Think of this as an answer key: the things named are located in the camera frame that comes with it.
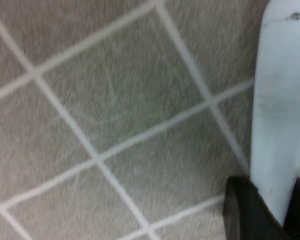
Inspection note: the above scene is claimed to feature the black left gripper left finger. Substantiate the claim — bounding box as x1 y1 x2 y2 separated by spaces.
222 176 291 240

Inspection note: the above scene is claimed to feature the light blue plastic utensil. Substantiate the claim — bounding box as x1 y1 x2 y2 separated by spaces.
249 0 300 226

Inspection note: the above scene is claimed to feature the grey grid tablecloth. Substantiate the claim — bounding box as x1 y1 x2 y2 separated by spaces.
0 0 300 240

